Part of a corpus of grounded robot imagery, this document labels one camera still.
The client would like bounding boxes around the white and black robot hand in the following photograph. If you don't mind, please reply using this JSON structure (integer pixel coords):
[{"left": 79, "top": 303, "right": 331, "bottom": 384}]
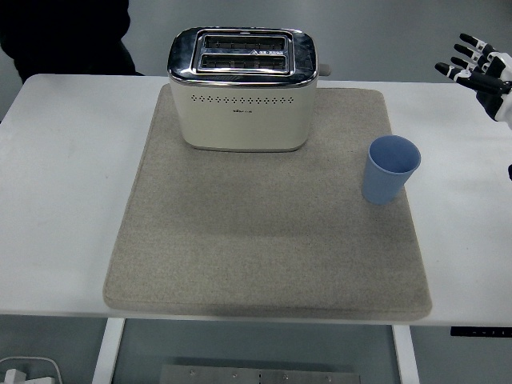
[{"left": 434, "top": 32, "right": 512, "bottom": 131}]

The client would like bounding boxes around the blue plastic cup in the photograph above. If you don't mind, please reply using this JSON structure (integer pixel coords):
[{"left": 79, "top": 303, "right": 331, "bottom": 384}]
[{"left": 361, "top": 134, "right": 422, "bottom": 206}]

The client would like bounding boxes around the black table control panel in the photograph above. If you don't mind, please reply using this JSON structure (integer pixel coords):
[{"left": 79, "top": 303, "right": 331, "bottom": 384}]
[{"left": 450, "top": 326, "right": 512, "bottom": 338}]

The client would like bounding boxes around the cream and chrome toaster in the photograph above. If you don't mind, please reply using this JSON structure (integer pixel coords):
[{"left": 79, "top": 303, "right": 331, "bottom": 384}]
[{"left": 166, "top": 26, "right": 334, "bottom": 154}]

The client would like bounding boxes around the white table leg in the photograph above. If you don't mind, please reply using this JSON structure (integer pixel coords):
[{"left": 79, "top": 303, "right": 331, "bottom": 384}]
[
  {"left": 391, "top": 324, "right": 421, "bottom": 384},
  {"left": 91, "top": 318, "right": 126, "bottom": 384}
]

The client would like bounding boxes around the beige fabric mat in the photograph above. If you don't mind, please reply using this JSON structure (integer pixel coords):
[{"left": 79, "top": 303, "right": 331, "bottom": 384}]
[{"left": 102, "top": 83, "right": 434, "bottom": 321}]

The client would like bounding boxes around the grey metal plate with screws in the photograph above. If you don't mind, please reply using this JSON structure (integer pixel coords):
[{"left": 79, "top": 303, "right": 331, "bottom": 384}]
[{"left": 159, "top": 363, "right": 363, "bottom": 384}]

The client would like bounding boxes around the person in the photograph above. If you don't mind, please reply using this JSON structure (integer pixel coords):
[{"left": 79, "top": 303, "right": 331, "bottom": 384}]
[{"left": 0, "top": 0, "right": 146, "bottom": 86}]

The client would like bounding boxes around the small white block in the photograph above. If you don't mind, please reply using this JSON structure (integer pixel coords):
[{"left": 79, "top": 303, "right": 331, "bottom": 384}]
[{"left": 2, "top": 368, "right": 30, "bottom": 384}]

